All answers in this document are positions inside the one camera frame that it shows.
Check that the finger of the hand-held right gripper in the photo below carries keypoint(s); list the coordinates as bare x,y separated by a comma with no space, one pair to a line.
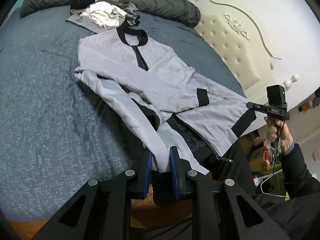
255,106

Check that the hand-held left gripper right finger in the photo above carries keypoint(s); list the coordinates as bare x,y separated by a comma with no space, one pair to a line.
175,172

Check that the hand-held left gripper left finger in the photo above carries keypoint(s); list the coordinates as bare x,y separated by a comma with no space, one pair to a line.
148,175

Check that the light grey zip jacket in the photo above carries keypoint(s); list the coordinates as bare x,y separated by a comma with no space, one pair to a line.
162,80

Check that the person's right forearm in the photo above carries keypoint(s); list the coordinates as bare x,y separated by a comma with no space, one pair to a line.
300,172

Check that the white clothes hanger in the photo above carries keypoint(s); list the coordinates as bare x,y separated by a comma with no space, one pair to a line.
262,185

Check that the person's right hand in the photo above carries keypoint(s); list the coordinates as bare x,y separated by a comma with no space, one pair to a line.
286,140

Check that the orange bottle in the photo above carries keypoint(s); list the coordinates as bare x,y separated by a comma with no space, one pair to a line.
306,106

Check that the pile of colourful clutter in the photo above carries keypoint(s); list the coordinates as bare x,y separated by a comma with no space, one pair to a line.
260,155

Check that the person's black clothing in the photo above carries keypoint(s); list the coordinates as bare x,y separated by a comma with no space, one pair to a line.
237,160

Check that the cream tufted headboard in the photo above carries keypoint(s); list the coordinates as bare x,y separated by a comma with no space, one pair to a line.
232,47

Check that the bed with blue sheet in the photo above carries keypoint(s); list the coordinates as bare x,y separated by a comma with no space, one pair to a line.
50,105

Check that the dark grey rolled duvet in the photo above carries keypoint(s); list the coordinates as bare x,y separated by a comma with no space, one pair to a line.
162,5

